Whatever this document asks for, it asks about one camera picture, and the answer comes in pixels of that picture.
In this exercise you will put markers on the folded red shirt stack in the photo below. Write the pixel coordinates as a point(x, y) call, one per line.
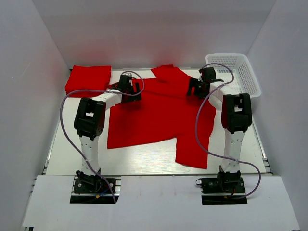
point(88, 78)

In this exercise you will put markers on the red t shirt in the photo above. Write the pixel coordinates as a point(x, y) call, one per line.
point(163, 113)

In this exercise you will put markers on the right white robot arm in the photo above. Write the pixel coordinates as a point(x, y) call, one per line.
point(236, 115)

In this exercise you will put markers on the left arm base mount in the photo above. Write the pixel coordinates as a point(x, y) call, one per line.
point(91, 189)

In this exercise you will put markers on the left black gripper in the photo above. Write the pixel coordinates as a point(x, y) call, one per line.
point(137, 97)

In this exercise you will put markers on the white plastic mesh basket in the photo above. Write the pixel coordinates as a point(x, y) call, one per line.
point(228, 65)

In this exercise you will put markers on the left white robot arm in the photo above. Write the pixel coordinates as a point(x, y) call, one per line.
point(90, 118)

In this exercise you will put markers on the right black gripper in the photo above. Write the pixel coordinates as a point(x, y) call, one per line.
point(194, 83)

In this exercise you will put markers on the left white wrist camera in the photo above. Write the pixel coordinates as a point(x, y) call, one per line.
point(127, 78)

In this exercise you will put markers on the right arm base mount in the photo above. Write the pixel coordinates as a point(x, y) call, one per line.
point(224, 189)

